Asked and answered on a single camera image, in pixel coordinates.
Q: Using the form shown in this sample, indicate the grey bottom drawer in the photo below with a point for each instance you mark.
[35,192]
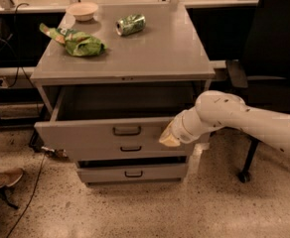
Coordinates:
[116,174]

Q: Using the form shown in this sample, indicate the grey top drawer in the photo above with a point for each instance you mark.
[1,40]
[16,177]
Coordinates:
[84,115]

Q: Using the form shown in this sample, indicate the grey metal drawer cabinet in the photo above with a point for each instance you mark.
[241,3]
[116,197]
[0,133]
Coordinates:
[167,50]

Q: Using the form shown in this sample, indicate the black top drawer handle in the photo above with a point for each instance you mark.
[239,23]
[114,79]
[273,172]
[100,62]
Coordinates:
[126,131]

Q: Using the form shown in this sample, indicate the grey drawer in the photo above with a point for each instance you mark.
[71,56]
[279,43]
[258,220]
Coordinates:
[116,174]
[113,152]
[84,115]

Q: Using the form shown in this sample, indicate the white wall power outlet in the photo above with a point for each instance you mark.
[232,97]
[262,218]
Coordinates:
[3,82]

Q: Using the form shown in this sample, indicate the black bottom drawer handle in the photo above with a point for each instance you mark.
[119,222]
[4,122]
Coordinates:
[133,175]

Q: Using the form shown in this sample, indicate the green chip bag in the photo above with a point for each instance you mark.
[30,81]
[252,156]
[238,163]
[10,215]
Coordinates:
[77,43]

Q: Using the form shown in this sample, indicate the brown shoe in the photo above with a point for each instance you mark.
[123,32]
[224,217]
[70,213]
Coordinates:
[10,177]

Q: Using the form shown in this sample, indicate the grey middle drawer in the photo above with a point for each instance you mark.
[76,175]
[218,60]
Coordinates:
[113,152]

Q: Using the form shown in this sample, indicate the black office chair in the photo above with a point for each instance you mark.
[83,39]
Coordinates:
[262,74]

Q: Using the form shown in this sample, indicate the green soda can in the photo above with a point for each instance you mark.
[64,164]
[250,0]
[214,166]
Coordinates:
[130,24]

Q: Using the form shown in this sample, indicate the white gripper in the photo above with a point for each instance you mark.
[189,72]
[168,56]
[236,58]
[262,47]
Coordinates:
[178,129]

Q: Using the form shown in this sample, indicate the black drawer handle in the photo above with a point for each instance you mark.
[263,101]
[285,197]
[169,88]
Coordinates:
[133,175]
[131,149]
[126,131]

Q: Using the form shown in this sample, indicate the black middle drawer handle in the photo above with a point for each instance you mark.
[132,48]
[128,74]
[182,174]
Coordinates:
[131,149]

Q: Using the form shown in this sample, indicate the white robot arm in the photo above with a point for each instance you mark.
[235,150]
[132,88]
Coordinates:
[214,110]

